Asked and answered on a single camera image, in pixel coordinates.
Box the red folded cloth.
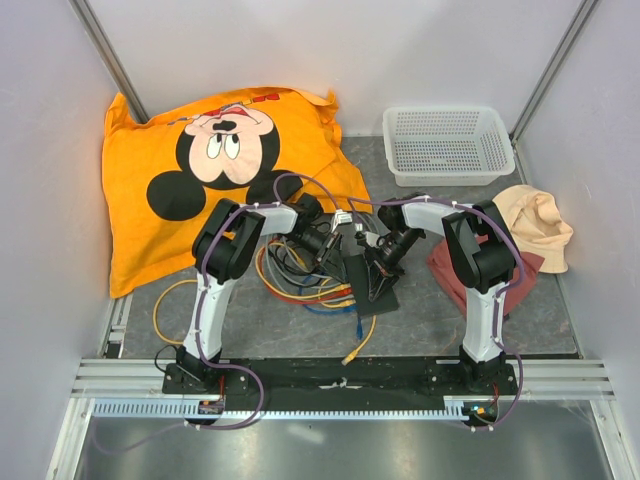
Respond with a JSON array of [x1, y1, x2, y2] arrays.
[[426, 240, 544, 319]]

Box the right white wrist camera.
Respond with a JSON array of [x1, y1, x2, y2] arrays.
[[354, 223, 379, 247]]

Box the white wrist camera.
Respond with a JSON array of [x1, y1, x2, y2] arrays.
[[354, 223, 379, 247], [330, 208, 353, 234]]

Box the orange Mickey Mouse pillow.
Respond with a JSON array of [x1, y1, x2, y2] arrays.
[[102, 86, 369, 298]]

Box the long yellow ethernet cable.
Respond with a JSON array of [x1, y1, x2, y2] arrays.
[[254, 247, 377, 366]]

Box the grey ethernet cable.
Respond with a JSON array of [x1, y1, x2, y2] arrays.
[[264, 242, 346, 291]]

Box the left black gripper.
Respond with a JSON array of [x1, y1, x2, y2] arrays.
[[284, 228, 347, 285]]

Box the white perforated plastic basket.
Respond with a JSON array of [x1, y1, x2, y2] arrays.
[[382, 106, 516, 187]]

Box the black network switch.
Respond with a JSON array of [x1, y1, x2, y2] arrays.
[[344, 254, 399, 318]]

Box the peach bucket hat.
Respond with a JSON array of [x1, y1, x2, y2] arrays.
[[493, 185, 574, 274]]

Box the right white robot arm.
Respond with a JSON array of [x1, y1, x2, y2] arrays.
[[356, 195, 524, 394]]

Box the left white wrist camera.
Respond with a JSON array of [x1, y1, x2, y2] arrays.
[[330, 208, 353, 234]]

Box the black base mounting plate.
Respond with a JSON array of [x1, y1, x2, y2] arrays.
[[162, 356, 519, 398]]

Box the grey slotted cable duct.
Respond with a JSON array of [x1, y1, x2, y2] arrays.
[[92, 398, 469, 421]]

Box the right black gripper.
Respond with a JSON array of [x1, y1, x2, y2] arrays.
[[363, 227, 422, 302]]

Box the aluminium frame rail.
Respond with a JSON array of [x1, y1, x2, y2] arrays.
[[72, 359, 615, 400]]

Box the red ethernet cable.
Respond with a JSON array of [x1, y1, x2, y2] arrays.
[[259, 254, 354, 307]]

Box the blue ethernet cable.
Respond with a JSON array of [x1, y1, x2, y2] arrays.
[[299, 284, 366, 342]]

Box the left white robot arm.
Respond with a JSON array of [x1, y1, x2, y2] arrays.
[[176, 194, 347, 393]]

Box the black ethernet cable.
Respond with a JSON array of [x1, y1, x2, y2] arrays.
[[272, 242, 331, 279]]

